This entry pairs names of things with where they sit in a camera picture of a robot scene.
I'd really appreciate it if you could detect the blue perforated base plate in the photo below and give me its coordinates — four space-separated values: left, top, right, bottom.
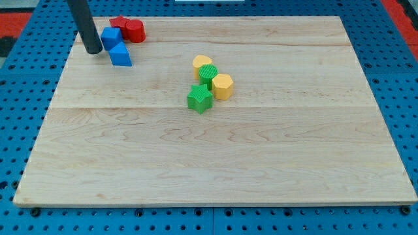
1 1 417 234

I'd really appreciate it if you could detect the yellow hexagon block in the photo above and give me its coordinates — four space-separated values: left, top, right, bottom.
212 74 234 100

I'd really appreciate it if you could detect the red star block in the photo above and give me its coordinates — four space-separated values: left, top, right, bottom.
109 15 130 40

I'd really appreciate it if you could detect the yellow heart block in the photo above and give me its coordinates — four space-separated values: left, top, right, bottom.
192 55 212 80

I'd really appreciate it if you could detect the red cylinder block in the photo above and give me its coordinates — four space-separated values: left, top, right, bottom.
125 20 146 43

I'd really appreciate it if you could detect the green star block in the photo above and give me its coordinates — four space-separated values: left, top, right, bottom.
187 84 213 114

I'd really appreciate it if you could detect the green cylinder block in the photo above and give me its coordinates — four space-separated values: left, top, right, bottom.
199 64 218 90

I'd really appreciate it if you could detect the light wooden board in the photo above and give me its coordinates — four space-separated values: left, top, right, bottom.
14 16 417 208

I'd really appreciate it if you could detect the blue triangle block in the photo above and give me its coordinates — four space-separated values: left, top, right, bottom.
108 42 132 67

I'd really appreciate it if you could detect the blue cube block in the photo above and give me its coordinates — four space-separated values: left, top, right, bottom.
101 27 123 51

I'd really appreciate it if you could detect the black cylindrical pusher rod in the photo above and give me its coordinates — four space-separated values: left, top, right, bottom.
67 0 103 54

